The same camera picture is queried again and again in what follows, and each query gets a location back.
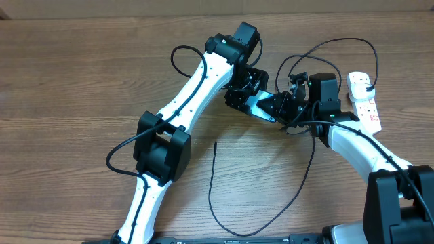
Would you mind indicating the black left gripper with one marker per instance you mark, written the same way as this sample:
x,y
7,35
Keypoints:
x,y
237,99

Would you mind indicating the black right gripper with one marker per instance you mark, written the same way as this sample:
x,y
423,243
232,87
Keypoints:
x,y
277,106

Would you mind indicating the blue Galaxy smartphone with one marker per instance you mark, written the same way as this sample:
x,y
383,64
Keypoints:
x,y
254,110

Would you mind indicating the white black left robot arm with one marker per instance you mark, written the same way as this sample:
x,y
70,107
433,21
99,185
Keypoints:
x,y
162,144

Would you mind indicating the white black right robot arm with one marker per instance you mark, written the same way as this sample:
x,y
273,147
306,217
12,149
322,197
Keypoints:
x,y
398,205

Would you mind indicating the white charger plug adapter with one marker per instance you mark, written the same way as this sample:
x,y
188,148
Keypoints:
x,y
358,92

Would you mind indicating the white power strip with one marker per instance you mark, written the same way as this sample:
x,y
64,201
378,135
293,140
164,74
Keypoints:
x,y
366,111

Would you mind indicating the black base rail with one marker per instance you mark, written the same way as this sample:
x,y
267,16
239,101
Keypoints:
x,y
309,238

